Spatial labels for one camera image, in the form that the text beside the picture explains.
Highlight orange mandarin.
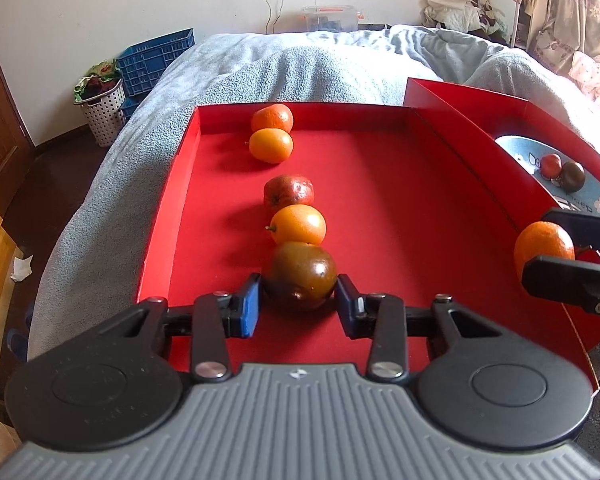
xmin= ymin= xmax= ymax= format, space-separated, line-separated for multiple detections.
xmin=251 ymin=103 xmax=294 ymax=133
xmin=245 ymin=128 xmax=294 ymax=164
xmin=513 ymin=221 xmax=576 ymax=292
xmin=266 ymin=204 xmax=327 ymax=246

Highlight pink floral bedding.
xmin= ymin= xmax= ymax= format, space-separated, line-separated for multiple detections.
xmin=567 ymin=50 xmax=600 ymax=113

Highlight clear storage box orange handles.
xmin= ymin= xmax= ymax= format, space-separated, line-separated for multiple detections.
xmin=300 ymin=5 xmax=362 ymax=34

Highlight blue slipper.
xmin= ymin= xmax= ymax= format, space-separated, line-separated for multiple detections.
xmin=6 ymin=327 xmax=29 ymax=362

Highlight blue plastic crate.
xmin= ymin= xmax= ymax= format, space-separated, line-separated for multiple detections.
xmin=115 ymin=28 xmax=196 ymax=97
xmin=120 ymin=94 xmax=144 ymax=124

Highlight small red tomato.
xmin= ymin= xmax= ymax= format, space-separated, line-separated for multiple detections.
xmin=539 ymin=154 xmax=563 ymax=179

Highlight small dark tomato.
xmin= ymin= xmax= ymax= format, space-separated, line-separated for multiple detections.
xmin=560 ymin=161 xmax=586 ymax=193

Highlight beige patterned curtain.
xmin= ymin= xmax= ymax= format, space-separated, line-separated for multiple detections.
xmin=512 ymin=0 xmax=600 ymax=77

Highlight crumpled white tissue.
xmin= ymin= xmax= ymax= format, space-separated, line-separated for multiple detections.
xmin=7 ymin=255 xmax=34 ymax=282

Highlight white perforated laundry basket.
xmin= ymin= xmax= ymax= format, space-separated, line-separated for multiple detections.
xmin=75 ymin=79 xmax=127 ymax=148

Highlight blue patterned plate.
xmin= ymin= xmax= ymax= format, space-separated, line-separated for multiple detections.
xmin=495 ymin=135 xmax=600 ymax=217

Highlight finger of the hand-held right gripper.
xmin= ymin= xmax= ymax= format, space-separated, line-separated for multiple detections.
xmin=522 ymin=255 xmax=600 ymax=317
xmin=540 ymin=207 xmax=600 ymax=257

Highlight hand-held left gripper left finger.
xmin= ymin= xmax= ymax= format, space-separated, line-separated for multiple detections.
xmin=96 ymin=272 xmax=264 ymax=382

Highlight pile of clothes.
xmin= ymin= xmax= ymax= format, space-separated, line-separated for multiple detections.
xmin=422 ymin=0 xmax=509 ymax=42

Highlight large red tray box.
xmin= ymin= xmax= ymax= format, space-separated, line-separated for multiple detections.
xmin=136 ymin=102 xmax=600 ymax=396

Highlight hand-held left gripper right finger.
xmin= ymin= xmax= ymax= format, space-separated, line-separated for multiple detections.
xmin=335 ymin=273 xmax=504 ymax=384

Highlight red cardboard box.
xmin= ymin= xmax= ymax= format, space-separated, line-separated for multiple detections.
xmin=404 ymin=77 xmax=600 ymax=361

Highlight clothes in laundry basket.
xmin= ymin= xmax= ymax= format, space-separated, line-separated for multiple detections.
xmin=73 ymin=59 xmax=122 ymax=103

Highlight grey fleece blanket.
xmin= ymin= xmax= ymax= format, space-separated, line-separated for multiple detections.
xmin=27 ymin=24 xmax=600 ymax=361

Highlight dark green-brown tomato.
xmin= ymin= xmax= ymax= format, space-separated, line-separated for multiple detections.
xmin=262 ymin=241 xmax=339 ymax=311

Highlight red apple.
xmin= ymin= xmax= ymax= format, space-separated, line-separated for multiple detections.
xmin=263 ymin=174 xmax=315 ymax=212

